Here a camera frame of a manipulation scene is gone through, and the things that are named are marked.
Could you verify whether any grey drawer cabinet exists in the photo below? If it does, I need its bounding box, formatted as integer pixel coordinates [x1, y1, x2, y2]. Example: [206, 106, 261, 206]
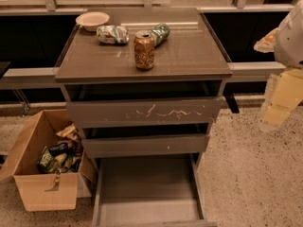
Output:
[54, 7, 233, 227]

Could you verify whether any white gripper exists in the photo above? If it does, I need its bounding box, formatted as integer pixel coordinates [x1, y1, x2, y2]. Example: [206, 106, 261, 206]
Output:
[258, 69, 303, 131]

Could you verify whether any grey open bottom drawer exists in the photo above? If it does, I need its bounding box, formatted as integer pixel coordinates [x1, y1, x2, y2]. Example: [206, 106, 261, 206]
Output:
[92, 154, 217, 227]

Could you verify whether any tan snack bag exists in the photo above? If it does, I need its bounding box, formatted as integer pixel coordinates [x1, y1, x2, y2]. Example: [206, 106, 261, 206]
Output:
[56, 124, 80, 142]

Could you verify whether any dark bottle in box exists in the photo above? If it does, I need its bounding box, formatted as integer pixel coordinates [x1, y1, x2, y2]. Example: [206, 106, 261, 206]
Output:
[48, 142, 68, 157]

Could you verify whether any crumpled white green can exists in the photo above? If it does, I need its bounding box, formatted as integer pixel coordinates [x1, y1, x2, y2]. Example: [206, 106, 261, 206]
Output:
[97, 26, 129, 44]

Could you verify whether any grey top drawer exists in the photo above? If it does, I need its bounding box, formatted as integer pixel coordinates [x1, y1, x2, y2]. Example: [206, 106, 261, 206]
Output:
[66, 97, 222, 129]

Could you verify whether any metal window rail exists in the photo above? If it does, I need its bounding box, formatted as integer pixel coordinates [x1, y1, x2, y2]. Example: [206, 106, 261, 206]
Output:
[0, 61, 285, 90]

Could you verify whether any beige bowl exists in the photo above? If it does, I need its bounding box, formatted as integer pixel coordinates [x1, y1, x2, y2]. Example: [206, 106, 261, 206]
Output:
[76, 11, 110, 32]

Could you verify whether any cardboard box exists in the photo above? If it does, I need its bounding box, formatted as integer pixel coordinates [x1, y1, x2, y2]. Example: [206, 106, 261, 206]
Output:
[0, 109, 97, 211]

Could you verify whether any orange soda can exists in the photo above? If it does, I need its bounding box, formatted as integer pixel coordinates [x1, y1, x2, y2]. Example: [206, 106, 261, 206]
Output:
[134, 30, 154, 70]

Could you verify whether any green snack bag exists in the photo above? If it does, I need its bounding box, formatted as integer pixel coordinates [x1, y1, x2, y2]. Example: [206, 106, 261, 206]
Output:
[37, 148, 62, 174]

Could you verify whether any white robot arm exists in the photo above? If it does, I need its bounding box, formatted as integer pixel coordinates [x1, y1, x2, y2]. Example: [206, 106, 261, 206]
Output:
[254, 1, 303, 131]

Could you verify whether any grey middle drawer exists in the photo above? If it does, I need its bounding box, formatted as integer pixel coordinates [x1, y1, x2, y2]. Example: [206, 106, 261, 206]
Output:
[82, 134, 209, 158]

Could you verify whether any green soda can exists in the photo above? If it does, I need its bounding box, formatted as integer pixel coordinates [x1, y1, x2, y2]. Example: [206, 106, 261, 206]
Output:
[150, 24, 170, 46]

